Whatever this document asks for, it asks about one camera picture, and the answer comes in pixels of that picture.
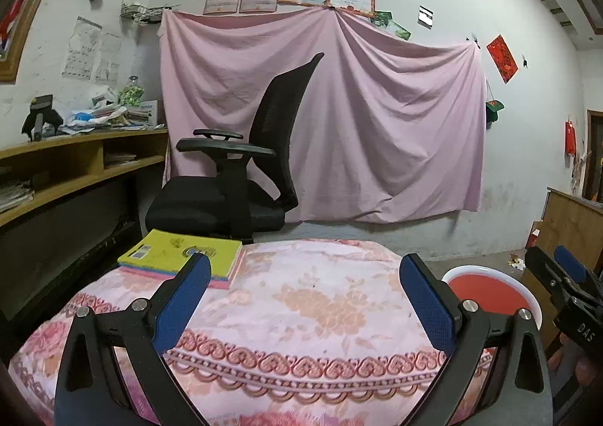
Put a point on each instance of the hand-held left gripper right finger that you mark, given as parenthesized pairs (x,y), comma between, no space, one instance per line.
(426,301)

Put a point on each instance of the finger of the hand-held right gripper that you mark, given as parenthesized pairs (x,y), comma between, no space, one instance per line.
(572,266)
(546,273)

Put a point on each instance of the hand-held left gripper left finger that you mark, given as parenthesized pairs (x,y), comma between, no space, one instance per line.
(181,303)

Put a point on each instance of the red basin with white rim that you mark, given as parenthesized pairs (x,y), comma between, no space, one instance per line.
(490,291)

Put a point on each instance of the person's right hand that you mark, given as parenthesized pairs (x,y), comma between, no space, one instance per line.
(565,357)

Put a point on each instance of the white floor debris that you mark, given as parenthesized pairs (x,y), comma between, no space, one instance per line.
(516,263)

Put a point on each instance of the red and white box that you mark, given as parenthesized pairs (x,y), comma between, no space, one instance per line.
(534,233)

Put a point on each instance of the wooden board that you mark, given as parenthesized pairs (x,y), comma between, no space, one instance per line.
(572,218)

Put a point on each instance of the stack of books yellow cover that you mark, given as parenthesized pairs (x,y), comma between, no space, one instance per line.
(174,249)

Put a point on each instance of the pink book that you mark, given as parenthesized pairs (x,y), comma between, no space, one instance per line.
(233,273)

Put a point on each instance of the floral pink tablecloth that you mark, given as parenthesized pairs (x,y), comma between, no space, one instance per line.
(306,294)

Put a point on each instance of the red hanging ornament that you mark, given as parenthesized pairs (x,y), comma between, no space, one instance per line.
(570,138)

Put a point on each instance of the papers in shelf slot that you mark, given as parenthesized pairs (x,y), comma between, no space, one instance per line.
(121,159)

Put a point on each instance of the green hanging pouch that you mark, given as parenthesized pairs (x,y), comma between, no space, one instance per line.
(494,109)

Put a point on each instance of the pink hanging cloth sheet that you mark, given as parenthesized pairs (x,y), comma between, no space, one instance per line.
(391,124)

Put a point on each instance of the wooden shelf desk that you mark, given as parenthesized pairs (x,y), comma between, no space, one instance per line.
(61,155)

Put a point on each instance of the pile of papers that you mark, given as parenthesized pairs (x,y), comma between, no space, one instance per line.
(110,117)

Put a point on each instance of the stack of newspapers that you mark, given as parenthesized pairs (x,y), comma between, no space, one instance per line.
(14,195)

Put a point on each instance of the black office chair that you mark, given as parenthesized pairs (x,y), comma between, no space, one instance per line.
(275,110)

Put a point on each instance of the green candy jar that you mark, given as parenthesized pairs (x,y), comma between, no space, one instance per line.
(131,94)

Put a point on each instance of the red paper poster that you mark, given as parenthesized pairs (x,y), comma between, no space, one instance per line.
(502,58)

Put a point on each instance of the black device on stand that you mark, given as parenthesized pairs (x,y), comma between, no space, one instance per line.
(40,117)

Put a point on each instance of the green photo card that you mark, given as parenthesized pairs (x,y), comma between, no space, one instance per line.
(400,31)
(381,19)

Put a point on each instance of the black and white photo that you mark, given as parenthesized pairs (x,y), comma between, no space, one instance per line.
(425,16)

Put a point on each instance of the red curtain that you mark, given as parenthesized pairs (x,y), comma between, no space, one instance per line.
(12,16)

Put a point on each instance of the small printed wall sheet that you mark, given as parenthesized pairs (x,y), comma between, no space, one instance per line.
(110,58)

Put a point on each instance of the large printed wall sheet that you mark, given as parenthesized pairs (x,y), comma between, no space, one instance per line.
(82,49)

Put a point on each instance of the wooden window frame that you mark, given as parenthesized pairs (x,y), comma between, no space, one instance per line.
(33,6)

